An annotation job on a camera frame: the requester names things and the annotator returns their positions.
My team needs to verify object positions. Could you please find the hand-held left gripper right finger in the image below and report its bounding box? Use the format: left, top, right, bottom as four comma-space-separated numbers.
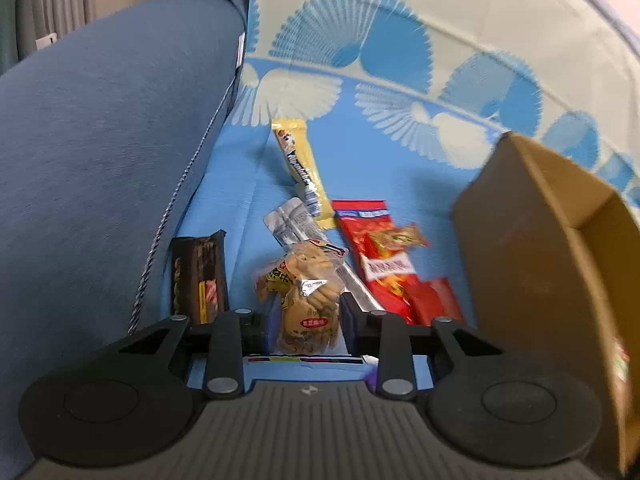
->
339, 294, 505, 402

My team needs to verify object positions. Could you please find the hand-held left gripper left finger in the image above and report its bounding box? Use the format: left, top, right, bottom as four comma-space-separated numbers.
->
109, 299, 282, 402

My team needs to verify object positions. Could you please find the clear biscuit snack packet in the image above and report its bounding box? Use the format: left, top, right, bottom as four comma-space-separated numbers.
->
254, 240, 349, 357

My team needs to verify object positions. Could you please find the large red snack packet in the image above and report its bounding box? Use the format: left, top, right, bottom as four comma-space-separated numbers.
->
330, 199, 427, 322

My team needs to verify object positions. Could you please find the white snack packet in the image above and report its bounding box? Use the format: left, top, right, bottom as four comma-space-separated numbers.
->
242, 354, 382, 387

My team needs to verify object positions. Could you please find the black snack packet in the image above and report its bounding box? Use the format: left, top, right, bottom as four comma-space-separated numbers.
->
169, 230, 230, 326

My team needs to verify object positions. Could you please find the cardboard box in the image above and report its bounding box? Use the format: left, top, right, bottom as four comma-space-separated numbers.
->
452, 130, 640, 474

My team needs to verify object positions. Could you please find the small gold red candy packet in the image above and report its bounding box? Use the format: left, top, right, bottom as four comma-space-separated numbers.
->
366, 223, 430, 257

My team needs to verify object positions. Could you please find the silver snack packet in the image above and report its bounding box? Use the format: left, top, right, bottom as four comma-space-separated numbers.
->
263, 198, 387, 315

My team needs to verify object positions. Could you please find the yellow snack bar packet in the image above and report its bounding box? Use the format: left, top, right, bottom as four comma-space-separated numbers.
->
271, 118, 335, 231

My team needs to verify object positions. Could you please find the blue white printed mat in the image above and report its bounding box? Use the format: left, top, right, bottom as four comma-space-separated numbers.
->
184, 0, 640, 391

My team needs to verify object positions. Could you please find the grey curtain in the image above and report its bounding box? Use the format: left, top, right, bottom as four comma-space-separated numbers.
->
0, 0, 203, 63

